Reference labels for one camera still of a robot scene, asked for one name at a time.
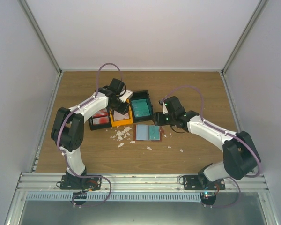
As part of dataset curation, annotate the teal white credit card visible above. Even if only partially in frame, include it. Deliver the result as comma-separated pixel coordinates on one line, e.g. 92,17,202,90
148,125,160,141

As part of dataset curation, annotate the yellow card bin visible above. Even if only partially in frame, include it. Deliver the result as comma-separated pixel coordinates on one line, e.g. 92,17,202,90
109,106,133,127

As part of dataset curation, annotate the black card bin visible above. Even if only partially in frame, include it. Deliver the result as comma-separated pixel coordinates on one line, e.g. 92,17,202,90
130,90,153,123
88,108,111,131

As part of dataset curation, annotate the brown leather card holder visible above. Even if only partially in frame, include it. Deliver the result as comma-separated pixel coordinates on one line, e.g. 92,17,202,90
133,124,167,142

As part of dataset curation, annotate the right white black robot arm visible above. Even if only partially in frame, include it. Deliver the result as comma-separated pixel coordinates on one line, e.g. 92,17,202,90
153,96,261,190

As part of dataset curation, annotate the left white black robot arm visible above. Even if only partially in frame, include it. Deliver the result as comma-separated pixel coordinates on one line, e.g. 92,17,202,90
51,78,133,189

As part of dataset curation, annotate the white pink card stack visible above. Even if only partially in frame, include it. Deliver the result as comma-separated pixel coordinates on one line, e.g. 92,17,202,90
113,111,130,121

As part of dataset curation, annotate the red white card stack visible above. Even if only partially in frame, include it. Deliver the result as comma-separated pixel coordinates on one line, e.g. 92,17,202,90
92,109,109,125

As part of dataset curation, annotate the teal card stack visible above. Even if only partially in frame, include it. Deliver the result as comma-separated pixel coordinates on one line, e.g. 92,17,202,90
131,99,150,118

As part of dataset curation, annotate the white debris pile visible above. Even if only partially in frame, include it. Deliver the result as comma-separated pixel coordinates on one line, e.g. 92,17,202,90
105,125,136,148

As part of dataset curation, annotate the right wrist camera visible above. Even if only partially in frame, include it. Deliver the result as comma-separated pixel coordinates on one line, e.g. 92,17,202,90
159,100,168,114

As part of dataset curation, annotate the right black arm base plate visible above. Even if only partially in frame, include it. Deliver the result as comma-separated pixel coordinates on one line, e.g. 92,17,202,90
178,175,226,191

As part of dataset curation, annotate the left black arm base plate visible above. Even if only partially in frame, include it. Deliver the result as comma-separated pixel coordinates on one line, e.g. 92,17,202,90
56,173,102,191

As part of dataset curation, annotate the aluminium mounting rail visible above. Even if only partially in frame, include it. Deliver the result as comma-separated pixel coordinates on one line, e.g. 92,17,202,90
16,173,269,193

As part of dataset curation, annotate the grey slotted cable duct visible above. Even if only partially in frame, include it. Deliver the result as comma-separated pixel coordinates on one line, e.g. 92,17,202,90
26,192,201,203

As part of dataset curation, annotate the left aluminium frame post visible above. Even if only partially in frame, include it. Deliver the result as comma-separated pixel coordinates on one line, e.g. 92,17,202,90
18,0,62,76

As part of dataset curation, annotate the aluminium frame post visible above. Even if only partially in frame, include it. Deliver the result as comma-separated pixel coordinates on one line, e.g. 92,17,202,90
220,0,268,77
18,0,62,76

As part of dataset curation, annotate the right aluminium frame post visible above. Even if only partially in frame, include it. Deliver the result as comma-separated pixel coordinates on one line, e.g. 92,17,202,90
220,0,268,77

